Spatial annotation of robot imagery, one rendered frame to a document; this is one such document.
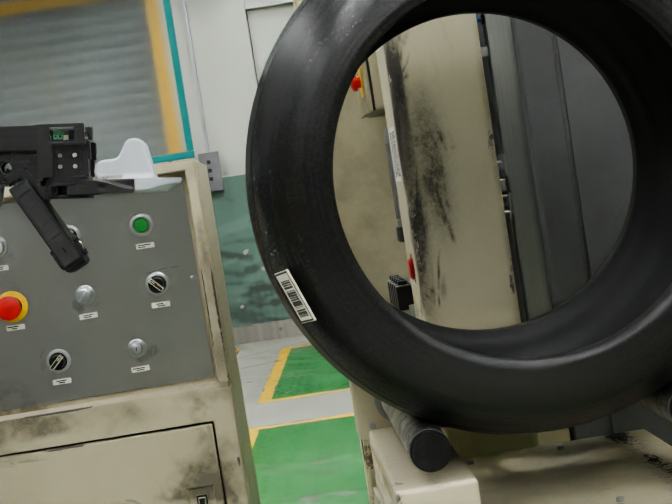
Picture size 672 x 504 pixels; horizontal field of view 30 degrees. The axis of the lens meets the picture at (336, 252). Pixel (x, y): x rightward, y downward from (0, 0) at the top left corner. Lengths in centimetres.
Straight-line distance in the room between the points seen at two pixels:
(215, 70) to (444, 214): 891
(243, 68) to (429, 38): 886
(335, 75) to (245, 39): 927
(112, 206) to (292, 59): 84
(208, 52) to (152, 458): 862
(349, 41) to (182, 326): 91
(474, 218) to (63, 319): 76
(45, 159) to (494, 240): 63
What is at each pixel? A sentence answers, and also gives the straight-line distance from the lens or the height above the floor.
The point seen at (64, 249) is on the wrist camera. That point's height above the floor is 117.
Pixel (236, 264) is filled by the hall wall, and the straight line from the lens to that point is 1051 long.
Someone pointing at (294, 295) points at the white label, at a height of 108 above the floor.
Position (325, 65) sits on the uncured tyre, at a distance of 129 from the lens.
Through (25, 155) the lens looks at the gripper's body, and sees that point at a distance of 141.
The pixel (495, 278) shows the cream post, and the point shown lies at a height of 103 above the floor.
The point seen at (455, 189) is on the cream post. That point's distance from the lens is 168.
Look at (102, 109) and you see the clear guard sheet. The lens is 208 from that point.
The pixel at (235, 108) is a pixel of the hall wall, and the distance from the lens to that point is 1051.
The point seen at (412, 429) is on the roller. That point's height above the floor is 92.
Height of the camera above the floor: 119
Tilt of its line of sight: 3 degrees down
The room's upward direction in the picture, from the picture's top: 9 degrees counter-clockwise
